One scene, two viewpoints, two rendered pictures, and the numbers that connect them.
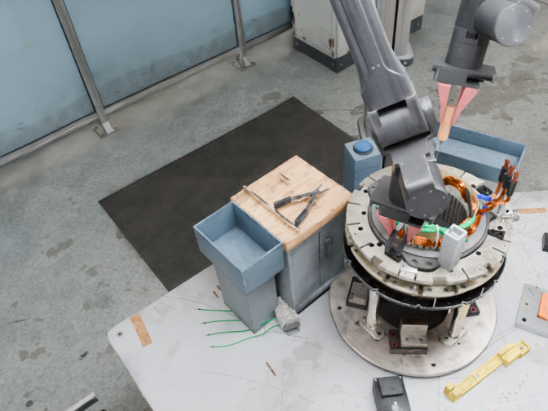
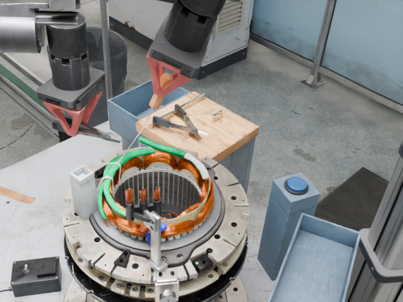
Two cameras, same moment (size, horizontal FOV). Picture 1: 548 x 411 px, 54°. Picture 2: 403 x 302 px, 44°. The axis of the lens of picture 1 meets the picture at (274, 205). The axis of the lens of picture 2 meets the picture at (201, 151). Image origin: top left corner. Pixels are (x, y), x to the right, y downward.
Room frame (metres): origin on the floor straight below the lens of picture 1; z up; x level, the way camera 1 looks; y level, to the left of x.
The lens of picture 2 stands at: (0.61, -0.91, 1.71)
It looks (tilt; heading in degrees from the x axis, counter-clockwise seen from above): 39 degrees down; 76
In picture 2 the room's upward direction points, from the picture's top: 4 degrees clockwise
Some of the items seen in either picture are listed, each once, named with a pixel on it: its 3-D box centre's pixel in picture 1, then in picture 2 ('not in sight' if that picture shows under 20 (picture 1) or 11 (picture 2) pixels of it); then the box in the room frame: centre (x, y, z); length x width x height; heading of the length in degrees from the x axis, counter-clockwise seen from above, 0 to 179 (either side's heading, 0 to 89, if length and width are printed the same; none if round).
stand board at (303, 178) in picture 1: (292, 200); (197, 128); (0.82, -0.04, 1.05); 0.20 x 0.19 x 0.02; 126
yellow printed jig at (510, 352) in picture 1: (488, 368); not in sight; (0.50, -0.42, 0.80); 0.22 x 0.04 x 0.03; 117
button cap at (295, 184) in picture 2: (363, 146); (297, 184); (0.99, -0.23, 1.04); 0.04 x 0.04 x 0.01
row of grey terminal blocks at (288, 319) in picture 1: (285, 312); not in sight; (0.69, 0.00, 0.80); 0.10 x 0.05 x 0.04; 17
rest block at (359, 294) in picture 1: (360, 292); not in sight; (0.71, -0.18, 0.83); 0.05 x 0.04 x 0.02; 158
